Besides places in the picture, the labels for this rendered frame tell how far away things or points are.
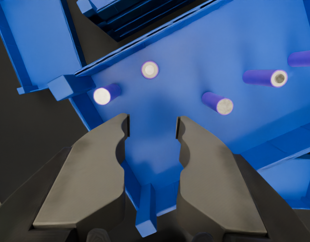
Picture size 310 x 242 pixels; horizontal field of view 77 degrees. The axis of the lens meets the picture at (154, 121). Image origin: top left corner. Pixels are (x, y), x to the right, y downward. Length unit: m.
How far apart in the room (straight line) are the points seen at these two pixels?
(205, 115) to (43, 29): 0.61
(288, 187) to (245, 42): 0.74
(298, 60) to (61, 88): 0.27
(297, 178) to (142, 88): 0.79
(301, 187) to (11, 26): 1.17
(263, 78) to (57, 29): 0.63
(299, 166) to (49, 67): 0.96
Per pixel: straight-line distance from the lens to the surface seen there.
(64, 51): 0.72
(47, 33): 0.75
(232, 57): 0.28
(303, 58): 0.29
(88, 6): 0.38
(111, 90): 0.21
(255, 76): 0.26
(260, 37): 0.30
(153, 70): 0.20
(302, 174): 0.95
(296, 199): 1.00
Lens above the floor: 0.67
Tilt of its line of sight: 76 degrees down
